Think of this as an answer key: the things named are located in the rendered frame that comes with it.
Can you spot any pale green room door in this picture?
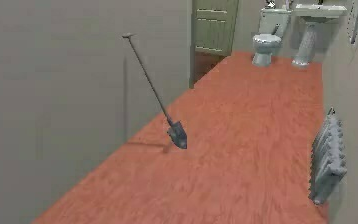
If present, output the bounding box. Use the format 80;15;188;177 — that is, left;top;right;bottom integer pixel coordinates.
194;0;240;57

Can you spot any white toilet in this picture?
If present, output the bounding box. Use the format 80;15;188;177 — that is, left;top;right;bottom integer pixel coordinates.
251;7;292;68

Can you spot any grey long-handled shovel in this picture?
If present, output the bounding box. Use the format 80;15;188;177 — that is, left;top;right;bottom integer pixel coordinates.
121;32;188;150

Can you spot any white pedestal sink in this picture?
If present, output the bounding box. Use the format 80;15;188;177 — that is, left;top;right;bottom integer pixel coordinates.
291;2;349;68

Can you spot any grey wall radiator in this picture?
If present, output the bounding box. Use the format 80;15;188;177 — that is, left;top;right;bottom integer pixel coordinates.
308;107;348;206

